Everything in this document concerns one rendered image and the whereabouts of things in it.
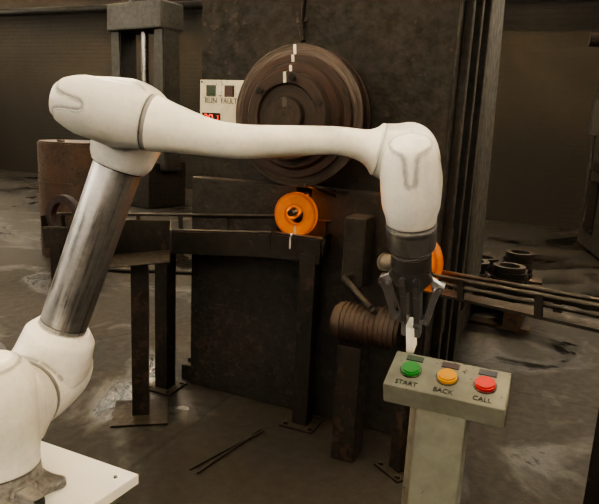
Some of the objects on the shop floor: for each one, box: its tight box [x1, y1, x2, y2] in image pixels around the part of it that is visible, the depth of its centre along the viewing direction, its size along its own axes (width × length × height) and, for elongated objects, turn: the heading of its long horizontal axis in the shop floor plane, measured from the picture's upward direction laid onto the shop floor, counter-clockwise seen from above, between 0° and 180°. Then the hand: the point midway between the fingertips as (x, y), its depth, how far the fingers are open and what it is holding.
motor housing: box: [330, 301, 401, 463], centre depth 196 cm, size 13×22×54 cm, turn 54°
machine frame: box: [182, 0, 494, 434], centre depth 246 cm, size 73×108×176 cm
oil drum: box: [37, 140, 93, 259], centre depth 467 cm, size 59×59×89 cm
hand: (411, 335), depth 120 cm, fingers closed
